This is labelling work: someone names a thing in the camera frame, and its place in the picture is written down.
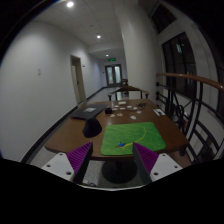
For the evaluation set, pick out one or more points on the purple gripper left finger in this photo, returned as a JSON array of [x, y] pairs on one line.
[[79, 159]]

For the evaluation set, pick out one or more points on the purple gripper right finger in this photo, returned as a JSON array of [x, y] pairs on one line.
[[145, 160]]

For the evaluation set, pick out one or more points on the black computer mouse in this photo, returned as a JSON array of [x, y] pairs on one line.
[[92, 128]]

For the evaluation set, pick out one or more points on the green mouse pad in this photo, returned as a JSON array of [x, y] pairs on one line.
[[118, 139]]

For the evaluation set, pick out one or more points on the round wooden table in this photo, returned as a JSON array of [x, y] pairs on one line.
[[138, 121]]

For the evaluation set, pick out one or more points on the dark closed laptop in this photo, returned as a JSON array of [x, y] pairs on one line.
[[88, 111]]

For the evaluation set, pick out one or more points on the booklet on table edge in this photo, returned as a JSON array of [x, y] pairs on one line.
[[159, 112]]

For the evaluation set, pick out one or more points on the small black box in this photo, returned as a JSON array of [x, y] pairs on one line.
[[108, 111]]

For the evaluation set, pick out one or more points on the double glass door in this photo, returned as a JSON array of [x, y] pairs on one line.
[[113, 75]]

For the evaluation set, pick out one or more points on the white side door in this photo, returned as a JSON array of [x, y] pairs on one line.
[[77, 77]]

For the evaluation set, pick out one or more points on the green exit sign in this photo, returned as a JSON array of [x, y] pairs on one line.
[[111, 59]]

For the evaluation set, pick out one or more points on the wooden stair handrail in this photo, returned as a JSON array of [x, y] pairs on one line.
[[203, 80]]

